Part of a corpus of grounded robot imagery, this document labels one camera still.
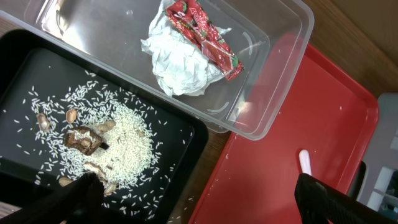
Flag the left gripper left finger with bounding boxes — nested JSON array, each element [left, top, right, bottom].
[[1, 172, 104, 224]]

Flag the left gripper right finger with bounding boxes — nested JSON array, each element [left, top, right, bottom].
[[294, 173, 395, 224]]

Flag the white plastic fork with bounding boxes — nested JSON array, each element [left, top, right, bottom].
[[298, 149, 312, 175]]

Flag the rice and food scraps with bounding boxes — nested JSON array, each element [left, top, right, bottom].
[[2, 70, 195, 220]]

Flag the red snack wrapper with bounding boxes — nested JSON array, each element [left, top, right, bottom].
[[165, 0, 244, 81]]

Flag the grey dishwasher rack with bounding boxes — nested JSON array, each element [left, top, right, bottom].
[[348, 93, 397, 222]]

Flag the red serving tray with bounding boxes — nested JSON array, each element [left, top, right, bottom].
[[190, 45, 379, 224]]

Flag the black plastic tray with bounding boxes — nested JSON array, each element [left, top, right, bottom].
[[1, 30, 208, 223]]

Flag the crumpled white tissue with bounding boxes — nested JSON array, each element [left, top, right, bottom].
[[141, 0, 224, 96]]

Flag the clear plastic bin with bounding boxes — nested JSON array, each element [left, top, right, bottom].
[[1, 0, 315, 140]]

